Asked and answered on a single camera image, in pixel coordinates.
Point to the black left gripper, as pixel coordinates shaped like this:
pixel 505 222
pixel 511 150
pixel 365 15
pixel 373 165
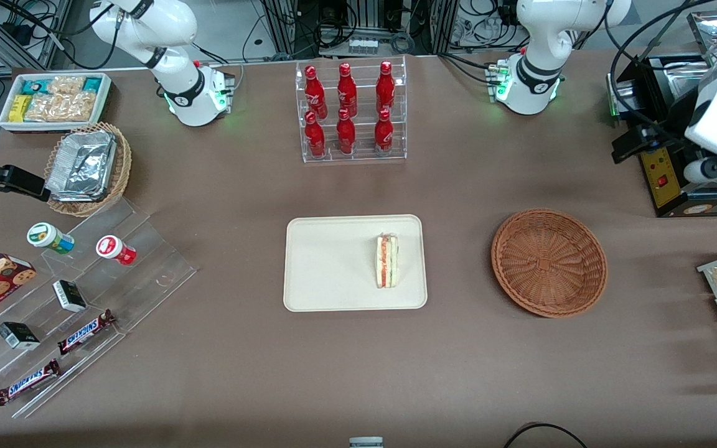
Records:
pixel 673 122

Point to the triangle sandwich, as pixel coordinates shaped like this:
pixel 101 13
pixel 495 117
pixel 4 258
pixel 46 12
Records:
pixel 387 261

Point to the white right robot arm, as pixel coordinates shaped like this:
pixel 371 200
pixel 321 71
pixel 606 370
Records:
pixel 172 31

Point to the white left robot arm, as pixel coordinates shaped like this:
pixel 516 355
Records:
pixel 539 37

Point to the small light wicker basket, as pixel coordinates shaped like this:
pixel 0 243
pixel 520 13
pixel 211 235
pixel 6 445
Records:
pixel 121 168

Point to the large brown wicker basket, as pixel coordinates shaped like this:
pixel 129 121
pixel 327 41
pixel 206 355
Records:
pixel 548 264

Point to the cream rectangular serving tray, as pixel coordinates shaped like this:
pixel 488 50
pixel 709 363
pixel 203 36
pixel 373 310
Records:
pixel 333 267

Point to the black food warmer appliance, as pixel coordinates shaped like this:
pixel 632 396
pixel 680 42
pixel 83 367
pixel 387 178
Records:
pixel 663 186

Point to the green sunflower lidded cup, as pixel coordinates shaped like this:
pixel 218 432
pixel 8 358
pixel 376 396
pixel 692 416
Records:
pixel 44 236

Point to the silver foil packet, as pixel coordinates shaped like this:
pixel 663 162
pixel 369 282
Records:
pixel 81 165

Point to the yellow snack packet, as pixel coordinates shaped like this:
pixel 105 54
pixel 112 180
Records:
pixel 19 109

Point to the large rice cracker bag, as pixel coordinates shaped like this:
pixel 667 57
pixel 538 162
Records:
pixel 63 107

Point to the steel warmer pan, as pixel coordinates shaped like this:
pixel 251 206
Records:
pixel 682 78

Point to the teal snack packet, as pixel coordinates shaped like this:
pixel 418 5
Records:
pixel 92 84
pixel 33 86

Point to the small rice cracker bag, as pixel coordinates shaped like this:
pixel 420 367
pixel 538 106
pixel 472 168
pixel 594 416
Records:
pixel 66 86

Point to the red lidded cup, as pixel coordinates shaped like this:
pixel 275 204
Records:
pixel 112 249

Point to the white snack bin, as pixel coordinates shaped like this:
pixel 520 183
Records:
pixel 106 99

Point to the small black carton box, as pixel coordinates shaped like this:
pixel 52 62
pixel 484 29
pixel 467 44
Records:
pixel 17 336
pixel 70 296

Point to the clear acrylic tiered stand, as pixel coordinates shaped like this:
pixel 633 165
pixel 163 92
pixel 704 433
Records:
pixel 140 274

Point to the Snickers chocolate bar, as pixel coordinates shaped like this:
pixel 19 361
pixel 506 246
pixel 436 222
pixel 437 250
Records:
pixel 84 333
pixel 27 382

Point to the red soda bottle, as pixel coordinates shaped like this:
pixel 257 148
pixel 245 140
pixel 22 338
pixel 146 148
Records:
pixel 315 93
pixel 346 134
pixel 347 90
pixel 315 137
pixel 383 134
pixel 385 87

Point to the clear acrylic bottle rack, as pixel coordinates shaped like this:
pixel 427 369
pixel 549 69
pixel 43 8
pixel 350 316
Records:
pixel 361 93

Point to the white power strip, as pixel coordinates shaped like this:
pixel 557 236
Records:
pixel 362 45

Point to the grey device at table edge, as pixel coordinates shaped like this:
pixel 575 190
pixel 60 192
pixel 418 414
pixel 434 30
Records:
pixel 366 443

